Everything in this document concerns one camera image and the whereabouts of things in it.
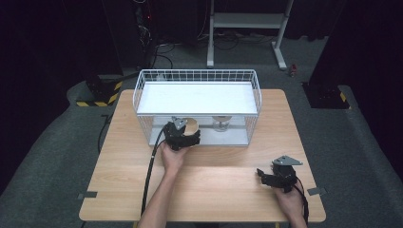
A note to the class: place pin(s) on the person's left hand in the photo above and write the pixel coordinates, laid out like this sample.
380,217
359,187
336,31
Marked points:
172,158

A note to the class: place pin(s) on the black base with yellow corner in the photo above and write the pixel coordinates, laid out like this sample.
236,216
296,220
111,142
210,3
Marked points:
326,96

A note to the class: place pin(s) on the black yellow striped base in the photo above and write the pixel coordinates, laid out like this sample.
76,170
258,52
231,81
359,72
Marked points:
101,92

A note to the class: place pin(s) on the white metal stand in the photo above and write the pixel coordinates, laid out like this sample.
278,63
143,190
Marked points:
247,20

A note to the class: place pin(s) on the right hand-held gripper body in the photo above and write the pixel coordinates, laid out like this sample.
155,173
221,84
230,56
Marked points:
283,177

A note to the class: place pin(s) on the grey tape strip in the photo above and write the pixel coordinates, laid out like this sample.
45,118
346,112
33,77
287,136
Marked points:
316,191
87,195

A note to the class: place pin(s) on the cream ceramic mug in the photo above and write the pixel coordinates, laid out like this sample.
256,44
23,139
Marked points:
191,126

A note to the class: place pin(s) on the person's right hand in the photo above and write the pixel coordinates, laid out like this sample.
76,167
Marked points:
290,202

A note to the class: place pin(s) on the small red floor object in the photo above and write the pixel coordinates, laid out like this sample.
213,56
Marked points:
293,70

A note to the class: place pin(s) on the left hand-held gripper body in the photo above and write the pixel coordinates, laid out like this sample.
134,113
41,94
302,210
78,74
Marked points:
177,137

